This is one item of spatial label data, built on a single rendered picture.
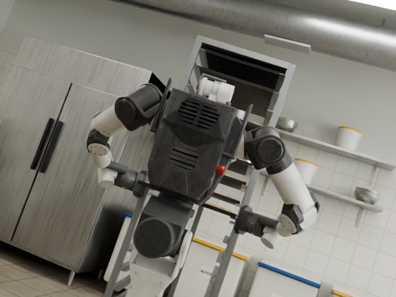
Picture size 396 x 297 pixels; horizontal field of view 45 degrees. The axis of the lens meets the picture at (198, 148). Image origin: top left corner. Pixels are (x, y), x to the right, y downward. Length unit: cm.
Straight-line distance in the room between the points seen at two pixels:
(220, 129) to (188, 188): 20
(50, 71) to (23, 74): 26
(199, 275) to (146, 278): 275
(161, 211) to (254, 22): 303
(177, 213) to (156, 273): 25
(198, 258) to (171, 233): 297
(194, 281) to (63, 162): 158
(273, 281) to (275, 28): 213
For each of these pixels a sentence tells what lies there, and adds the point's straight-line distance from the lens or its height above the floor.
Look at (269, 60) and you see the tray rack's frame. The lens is 230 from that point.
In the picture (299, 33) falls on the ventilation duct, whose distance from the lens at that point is 421.
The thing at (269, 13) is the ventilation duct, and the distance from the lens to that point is 426.
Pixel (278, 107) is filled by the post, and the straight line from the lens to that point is 225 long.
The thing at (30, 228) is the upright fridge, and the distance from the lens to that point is 465.
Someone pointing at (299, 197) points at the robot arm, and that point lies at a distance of 160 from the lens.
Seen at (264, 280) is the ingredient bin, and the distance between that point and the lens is 427.
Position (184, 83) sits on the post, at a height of 158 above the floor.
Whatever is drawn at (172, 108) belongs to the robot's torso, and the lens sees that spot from 142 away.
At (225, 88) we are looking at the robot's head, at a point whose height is 146.
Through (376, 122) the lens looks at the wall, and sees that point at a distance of 507.
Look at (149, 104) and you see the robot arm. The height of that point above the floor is 133.
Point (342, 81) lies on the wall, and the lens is 515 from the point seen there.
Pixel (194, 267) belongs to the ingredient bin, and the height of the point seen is 52.
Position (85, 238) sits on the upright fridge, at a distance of 440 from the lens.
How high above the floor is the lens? 109
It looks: 6 degrees up
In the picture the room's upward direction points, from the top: 19 degrees clockwise
